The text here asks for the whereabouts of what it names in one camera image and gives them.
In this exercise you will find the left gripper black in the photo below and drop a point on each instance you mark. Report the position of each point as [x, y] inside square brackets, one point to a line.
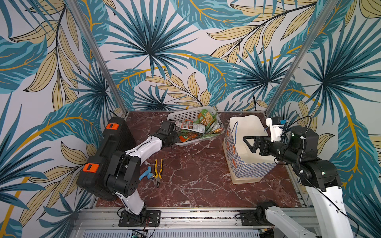
[176, 138]

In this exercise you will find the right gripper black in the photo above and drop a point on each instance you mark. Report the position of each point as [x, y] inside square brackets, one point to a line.
[262, 145]

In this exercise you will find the white blue checkered paper bag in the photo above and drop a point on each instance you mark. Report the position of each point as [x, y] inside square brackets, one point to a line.
[245, 166]

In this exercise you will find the large dark seasoning packet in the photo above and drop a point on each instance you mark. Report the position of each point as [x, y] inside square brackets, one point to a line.
[191, 126]

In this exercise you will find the grey plastic basket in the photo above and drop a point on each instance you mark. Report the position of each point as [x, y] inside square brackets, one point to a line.
[211, 131]

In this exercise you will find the green orange soup packet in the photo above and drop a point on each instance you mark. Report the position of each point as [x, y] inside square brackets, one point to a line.
[206, 118]

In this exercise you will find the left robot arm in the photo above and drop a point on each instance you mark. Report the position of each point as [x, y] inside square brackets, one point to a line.
[123, 174]

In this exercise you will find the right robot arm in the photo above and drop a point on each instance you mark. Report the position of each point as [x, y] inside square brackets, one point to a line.
[320, 177]

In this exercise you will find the green orange condiment packet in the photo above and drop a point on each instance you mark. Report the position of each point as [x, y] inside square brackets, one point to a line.
[187, 136]

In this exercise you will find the yellow black pliers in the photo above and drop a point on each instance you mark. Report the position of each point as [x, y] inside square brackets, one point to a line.
[158, 172]

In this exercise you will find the black tool case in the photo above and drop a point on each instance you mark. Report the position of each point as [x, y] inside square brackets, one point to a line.
[117, 138]

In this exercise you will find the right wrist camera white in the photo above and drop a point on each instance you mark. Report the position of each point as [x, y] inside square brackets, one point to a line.
[276, 126]

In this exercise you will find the blue handled tool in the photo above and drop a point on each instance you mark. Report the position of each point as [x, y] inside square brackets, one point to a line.
[147, 174]

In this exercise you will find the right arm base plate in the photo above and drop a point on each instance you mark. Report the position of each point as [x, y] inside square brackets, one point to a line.
[252, 218]

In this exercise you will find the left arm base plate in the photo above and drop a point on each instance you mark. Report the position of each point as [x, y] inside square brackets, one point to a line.
[148, 218]

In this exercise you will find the aluminium front rail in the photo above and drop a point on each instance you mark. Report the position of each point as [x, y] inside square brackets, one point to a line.
[104, 218]

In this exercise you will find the right aluminium corner post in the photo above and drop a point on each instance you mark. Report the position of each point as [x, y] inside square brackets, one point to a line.
[310, 37]

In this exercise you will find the aluminium corner post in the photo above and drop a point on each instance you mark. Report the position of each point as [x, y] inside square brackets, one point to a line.
[310, 37]
[81, 21]

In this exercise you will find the left aluminium corner post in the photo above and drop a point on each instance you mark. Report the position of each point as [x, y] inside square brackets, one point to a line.
[81, 21]

